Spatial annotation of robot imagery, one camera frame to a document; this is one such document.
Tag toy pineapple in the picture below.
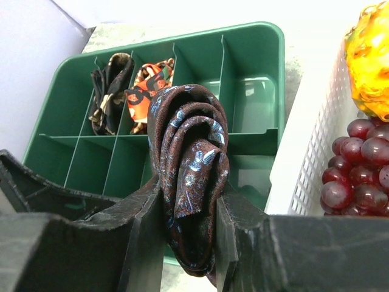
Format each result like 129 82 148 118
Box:
345 1 388 122

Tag green compartment tray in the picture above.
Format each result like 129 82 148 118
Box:
21 21 286 268

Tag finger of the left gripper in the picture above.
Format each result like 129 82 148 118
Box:
1 149 120 221

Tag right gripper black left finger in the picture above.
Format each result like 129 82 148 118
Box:
1 176 164 291

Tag white fruit basket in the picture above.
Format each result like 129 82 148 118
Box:
265 41 359 215

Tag brown floral necktie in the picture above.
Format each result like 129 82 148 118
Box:
147 84 230 277

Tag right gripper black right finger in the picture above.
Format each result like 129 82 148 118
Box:
215 184 388 291

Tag toy purple grapes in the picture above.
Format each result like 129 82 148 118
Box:
320 117 388 217

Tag dark rolled tie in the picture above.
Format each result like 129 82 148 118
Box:
88 52 134 136

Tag red patterned rolled tie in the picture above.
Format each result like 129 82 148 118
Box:
125 58 175 134

